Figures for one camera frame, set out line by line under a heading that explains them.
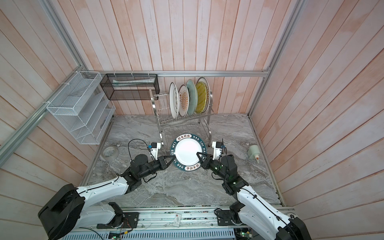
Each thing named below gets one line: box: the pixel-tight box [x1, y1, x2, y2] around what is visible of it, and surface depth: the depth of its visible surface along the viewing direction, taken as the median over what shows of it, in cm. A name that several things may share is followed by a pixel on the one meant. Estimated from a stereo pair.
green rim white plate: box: [170, 133, 208, 172], surface depth 78 cm
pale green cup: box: [247, 144, 261, 164], surface depth 93 cm
